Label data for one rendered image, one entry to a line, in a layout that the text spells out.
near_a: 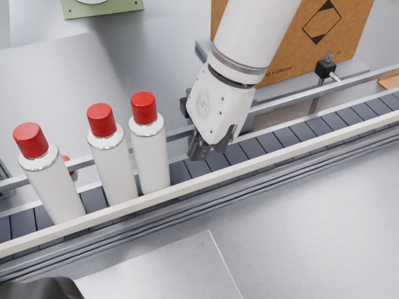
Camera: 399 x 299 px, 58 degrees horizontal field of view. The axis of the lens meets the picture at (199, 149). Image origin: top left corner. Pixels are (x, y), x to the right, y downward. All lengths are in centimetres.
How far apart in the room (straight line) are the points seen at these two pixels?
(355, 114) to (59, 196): 60
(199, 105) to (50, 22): 79
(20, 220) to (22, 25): 75
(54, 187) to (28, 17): 86
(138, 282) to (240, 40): 36
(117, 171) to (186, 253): 16
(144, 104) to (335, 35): 59
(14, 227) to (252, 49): 46
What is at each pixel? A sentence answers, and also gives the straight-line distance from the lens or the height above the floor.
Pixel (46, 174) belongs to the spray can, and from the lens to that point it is 51.
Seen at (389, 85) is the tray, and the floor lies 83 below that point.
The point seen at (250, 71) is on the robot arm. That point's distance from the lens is 49.
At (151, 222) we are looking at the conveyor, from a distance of 63.
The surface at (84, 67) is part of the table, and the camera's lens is 103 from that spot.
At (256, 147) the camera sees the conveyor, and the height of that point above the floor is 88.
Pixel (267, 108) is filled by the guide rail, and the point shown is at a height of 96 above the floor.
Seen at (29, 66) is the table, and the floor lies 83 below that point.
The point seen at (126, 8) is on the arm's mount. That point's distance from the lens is 126.
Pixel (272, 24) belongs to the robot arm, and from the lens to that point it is 46.
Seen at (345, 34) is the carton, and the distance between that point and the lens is 98.
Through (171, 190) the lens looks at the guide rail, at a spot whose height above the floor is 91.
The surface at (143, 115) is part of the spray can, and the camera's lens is 49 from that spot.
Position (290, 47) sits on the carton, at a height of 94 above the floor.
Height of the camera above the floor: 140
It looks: 48 degrees down
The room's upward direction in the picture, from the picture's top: straight up
